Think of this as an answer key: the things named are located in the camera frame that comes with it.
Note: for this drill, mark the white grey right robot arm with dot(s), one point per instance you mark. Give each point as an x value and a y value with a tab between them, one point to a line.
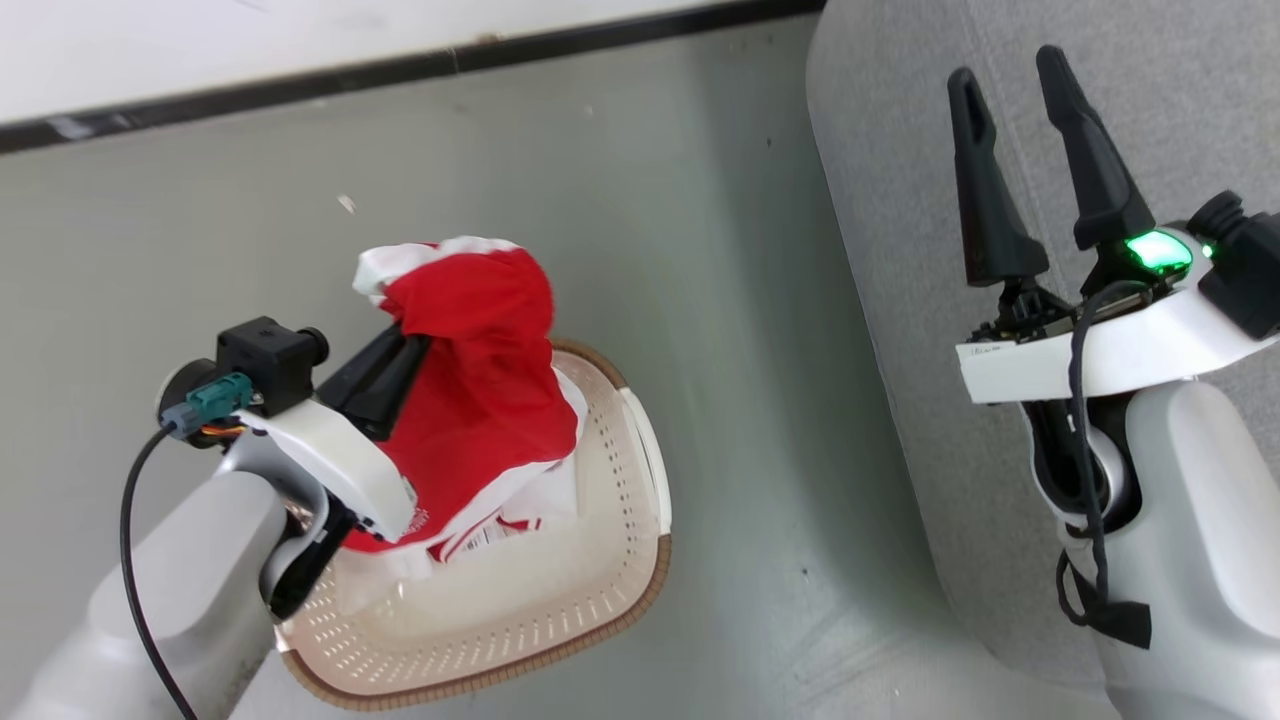
1200	540

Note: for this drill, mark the grey fabric sofa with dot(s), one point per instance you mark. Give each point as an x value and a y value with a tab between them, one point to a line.
900	300

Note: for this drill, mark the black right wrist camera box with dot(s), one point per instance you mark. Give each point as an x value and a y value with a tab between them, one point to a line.
1245	270

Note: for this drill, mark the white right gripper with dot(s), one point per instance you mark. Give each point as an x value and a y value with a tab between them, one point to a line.
1100	355

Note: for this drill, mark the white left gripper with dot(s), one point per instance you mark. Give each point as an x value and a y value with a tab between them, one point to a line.
340	460

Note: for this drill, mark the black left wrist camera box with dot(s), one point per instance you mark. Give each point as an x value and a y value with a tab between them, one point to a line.
265	360

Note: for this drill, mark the teal left camera connector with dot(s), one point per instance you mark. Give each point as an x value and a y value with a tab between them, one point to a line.
212	400

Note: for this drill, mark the black baseboard strip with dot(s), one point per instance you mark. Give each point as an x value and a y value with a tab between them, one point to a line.
400	70

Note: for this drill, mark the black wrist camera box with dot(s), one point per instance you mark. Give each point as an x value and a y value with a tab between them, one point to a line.
265	360
1245	270

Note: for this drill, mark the cream perforated laundry basket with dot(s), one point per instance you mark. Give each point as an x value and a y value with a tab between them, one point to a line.
520	620

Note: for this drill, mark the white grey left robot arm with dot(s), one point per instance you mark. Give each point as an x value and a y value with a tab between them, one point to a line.
170	600

